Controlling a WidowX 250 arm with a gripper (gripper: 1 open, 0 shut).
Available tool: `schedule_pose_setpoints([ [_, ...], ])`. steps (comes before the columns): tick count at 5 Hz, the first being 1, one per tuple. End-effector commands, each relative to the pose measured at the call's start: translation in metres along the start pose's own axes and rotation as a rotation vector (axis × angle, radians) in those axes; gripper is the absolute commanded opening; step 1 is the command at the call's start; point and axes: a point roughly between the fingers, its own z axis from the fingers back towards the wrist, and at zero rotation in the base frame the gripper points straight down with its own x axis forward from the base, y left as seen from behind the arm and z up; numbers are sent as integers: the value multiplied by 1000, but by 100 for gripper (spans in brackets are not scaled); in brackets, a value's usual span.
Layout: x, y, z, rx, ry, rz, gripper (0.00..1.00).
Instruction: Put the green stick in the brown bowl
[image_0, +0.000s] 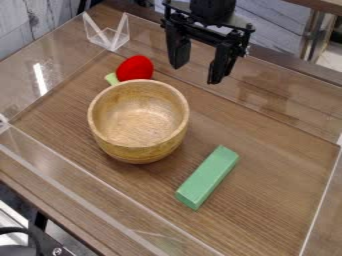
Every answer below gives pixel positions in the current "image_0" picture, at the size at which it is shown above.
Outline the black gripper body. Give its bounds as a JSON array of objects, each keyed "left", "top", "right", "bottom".
[{"left": 163, "top": 2, "right": 257, "bottom": 57}]

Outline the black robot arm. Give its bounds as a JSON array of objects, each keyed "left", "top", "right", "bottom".
[{"left": 160, "top": 0, "right": 255, "bottom": 84}]

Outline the brown wooden bowl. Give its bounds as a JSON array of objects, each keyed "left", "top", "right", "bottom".
[{"left": 87, "top": 79, "right": 190, "bottom": 164}]

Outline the green rectangular stick block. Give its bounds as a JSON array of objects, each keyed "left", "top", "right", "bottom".
[{"left": 175, "top": 145, "right": 239, "bottom": 210}]

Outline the clear acrylic front wall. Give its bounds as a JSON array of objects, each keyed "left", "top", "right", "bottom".
[{"left": 0, "top": 115, "right": 223, "bottom": 256}]

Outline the clear acrylic corner bracket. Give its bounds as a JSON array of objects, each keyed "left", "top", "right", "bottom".
[{"left": 82, "top": 12, "right": 130, "bottom": 52}]

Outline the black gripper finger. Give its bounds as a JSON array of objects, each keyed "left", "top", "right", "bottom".
[
  {"left": 166, "top": 25, "right": 191, "bottom": 69},
  {"left": 207, "top": 43, "right": 238, "bottom": 84}
]

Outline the small light green block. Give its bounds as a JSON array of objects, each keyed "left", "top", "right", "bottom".
[{"left": 104, "top": 73, "right": 119, "bottom": 85}]

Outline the metal table frame background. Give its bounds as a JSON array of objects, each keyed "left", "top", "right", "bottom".
[{"left": 298, "top": 0, "right": 342, "bottom": 63}]

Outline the black cable lower left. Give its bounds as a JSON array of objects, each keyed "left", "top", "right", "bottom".
[{"left": 0, "top": 226, "right": 46, "bottom": 256}]

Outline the red fuzzy ball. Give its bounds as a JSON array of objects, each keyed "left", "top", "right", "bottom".
[{"left": 116, "top": 55, "right": 154, "bottom": 81}]

